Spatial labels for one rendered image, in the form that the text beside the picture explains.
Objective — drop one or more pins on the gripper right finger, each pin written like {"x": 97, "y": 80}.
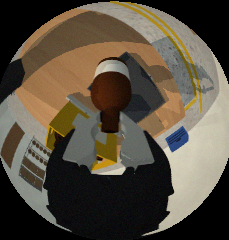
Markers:
{"x": 141, "y": 151}

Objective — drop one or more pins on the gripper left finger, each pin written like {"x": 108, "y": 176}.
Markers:
{"x": 76, "y": 148}

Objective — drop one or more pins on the yellow box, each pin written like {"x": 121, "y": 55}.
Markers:
{"x": 71, "y": 117}

